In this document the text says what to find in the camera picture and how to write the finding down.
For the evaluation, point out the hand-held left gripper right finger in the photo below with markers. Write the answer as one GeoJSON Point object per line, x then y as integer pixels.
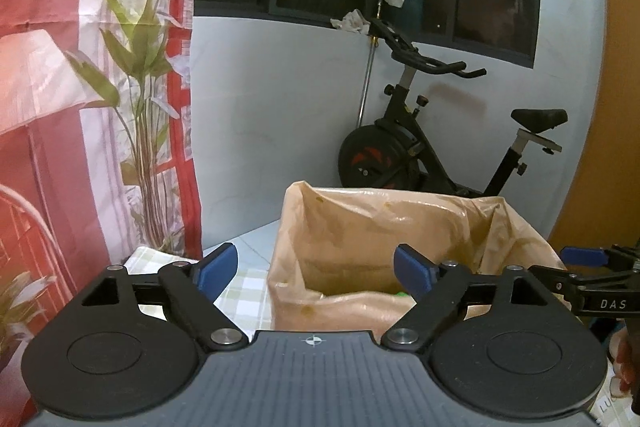
{"type": "Point", "coordinates": [412, 269]}

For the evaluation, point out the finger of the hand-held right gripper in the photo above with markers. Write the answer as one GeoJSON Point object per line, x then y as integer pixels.
{"type": "Point", "coordinates": [560, 279]}
{"type": "Point", "coordinates": [585, 256]}

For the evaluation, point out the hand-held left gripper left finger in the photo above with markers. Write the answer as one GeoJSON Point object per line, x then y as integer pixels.
{"type": "Point", "coordinates": [220, 269]}

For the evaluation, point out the plastic-lined cardboard box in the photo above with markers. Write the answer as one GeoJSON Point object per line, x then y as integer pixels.
{"type": "Point", "coordinates": [300, 257]}

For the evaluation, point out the person's right hand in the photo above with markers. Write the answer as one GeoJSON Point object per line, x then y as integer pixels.
{"type": "Point", "coordinates": [620, 362]}

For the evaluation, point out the green checked tablecloth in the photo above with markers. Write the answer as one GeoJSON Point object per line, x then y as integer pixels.
{"type": "Point", "coordinates": [245, 292]}

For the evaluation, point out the white paper sheet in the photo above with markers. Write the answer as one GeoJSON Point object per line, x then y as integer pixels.
{"type": "Point", "coordinates": [605, 407]}

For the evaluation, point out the black exercise bike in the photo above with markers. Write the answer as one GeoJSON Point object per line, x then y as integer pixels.
{"type": "Point", "coordinates": [380, 152]}

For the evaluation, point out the wooden door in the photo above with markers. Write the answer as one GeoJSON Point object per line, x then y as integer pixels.
{"type": "Point", "coordinates": [610, 107]}

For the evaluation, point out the metal rod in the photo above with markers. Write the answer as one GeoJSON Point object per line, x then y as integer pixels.
{"type": "Point", "coordinates": [367, 72]}

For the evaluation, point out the red leaf-print curtain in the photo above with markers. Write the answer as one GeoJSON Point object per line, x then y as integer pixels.
{"type": "Point", "coordinates": [50, 107]}

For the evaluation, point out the crumpled white cloth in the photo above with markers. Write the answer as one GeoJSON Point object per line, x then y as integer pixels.
{"type": "Point", "coordinates": [352, 22]}

